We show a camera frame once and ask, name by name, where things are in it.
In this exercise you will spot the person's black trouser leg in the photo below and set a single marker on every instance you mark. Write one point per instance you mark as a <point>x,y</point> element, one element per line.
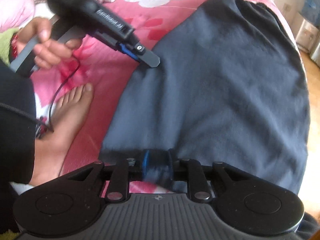
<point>15,130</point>

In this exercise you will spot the wall outlet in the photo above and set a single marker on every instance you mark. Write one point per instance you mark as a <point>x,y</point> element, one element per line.
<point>288,6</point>

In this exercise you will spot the person's bare foot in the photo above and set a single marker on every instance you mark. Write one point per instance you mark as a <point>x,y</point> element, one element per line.
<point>65,120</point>

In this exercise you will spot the black pants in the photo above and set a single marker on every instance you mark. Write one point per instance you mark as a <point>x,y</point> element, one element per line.
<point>212,92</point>

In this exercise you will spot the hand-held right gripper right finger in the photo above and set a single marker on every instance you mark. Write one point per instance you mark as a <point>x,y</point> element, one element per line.
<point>171,162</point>

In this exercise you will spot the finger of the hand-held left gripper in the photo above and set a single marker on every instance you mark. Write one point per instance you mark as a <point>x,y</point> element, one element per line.
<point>150,58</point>

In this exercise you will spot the pink plush cloth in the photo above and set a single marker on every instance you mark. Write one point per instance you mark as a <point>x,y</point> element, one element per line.
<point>15,10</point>

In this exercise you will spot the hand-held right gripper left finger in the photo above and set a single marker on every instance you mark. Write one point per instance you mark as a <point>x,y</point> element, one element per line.
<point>145,162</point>

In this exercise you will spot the person's left hand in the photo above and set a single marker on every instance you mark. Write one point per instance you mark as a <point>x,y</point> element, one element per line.
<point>50,51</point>

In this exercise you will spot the pink floral blanket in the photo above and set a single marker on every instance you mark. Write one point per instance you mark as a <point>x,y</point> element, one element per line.
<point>112,62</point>

